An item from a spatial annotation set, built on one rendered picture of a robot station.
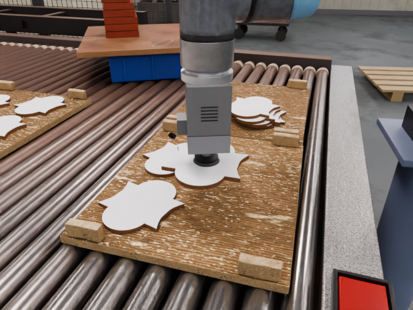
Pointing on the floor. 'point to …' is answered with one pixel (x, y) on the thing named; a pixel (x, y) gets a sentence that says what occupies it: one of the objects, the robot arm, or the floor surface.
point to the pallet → (390, 80)
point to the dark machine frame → (53, 19)
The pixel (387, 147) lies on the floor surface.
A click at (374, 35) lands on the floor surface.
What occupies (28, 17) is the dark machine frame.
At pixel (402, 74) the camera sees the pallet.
